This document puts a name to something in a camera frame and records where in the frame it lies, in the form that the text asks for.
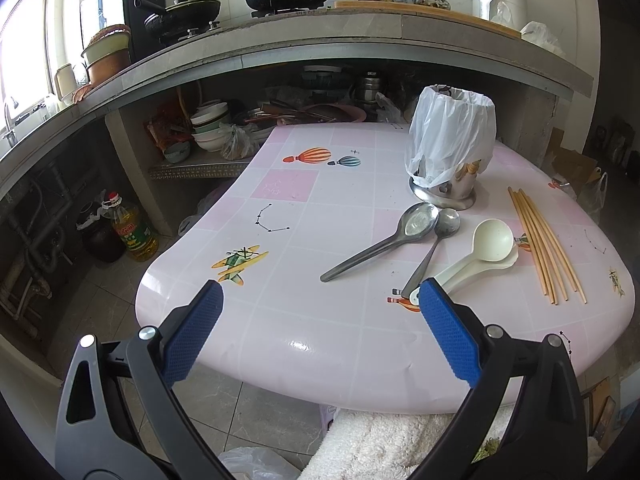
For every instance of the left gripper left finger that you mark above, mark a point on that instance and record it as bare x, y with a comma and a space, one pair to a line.
95, 437

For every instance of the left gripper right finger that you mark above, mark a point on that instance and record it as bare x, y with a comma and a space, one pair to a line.
545, 437

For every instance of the small steel spoon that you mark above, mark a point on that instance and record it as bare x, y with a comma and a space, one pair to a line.
448, 223

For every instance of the large steel spoon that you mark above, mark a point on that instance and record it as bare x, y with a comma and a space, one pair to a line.
413, 226

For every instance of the cooking oil bottle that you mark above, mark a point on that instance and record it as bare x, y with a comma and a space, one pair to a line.
126, 220

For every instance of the white fluffy towel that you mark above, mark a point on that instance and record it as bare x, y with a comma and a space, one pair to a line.
363, 445

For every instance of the floor plastic bags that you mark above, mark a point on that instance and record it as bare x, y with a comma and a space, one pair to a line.
592, 198

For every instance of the steel utensil holder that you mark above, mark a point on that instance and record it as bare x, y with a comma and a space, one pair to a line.
457, 193

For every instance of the pink tablecloth table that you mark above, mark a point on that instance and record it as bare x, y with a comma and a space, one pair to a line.
312, 197

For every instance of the cardboard box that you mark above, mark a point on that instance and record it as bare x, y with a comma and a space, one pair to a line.
569, 170

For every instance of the stack of bowls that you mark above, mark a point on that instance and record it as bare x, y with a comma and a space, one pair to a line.
210, 124

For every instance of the white plastic bag liner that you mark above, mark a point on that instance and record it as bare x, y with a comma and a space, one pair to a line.
450, 127

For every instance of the enamel basin stack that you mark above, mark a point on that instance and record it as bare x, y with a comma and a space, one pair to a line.
107, 53

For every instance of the gas stove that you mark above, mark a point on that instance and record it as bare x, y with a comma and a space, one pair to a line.
190, 30

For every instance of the black frying pan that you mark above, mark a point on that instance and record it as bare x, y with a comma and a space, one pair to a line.
173, 20

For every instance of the white plastic bag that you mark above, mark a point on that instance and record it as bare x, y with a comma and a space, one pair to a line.
540, 35

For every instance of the wooden cutting board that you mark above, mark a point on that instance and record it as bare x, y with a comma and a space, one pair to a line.
427, 12

